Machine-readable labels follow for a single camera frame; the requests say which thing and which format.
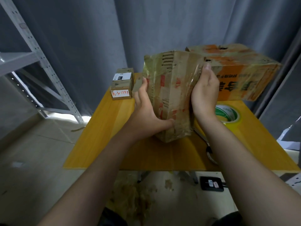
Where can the black power adapter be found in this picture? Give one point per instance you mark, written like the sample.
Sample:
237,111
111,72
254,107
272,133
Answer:
212,183

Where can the person's left forearm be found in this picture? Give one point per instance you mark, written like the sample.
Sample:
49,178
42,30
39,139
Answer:
94,186

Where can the grey curtain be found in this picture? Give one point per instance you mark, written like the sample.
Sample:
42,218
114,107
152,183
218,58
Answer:
94,30

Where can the yellow tape roll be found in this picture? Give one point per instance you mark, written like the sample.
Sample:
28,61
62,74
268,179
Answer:
228,114

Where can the large orange print cardboard box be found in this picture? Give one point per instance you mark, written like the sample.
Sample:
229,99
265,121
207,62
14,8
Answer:
244,70

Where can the long white-labelled cardboard box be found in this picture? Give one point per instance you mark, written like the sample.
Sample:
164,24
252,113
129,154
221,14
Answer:
122,82

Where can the grey metal shelf unit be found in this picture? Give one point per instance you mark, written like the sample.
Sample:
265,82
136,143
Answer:
287,115
23,58

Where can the person's left hand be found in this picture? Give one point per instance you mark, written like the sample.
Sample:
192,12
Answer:
146,117

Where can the person's right forearm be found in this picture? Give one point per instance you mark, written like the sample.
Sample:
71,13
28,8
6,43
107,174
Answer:
254,181

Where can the yellow wooden table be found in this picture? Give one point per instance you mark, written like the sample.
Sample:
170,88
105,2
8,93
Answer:
103,138

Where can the medium brown cardboard box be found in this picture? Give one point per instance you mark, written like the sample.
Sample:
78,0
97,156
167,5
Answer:
174,87

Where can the person's right leg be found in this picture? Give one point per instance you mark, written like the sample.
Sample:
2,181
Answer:
233,219

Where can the small cardboard box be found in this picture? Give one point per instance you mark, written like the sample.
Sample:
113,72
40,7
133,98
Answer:
137,84

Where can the tape scraps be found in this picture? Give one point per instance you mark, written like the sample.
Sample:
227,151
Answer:
134,195

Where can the person's right hand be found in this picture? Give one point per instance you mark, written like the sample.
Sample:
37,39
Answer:
206,94

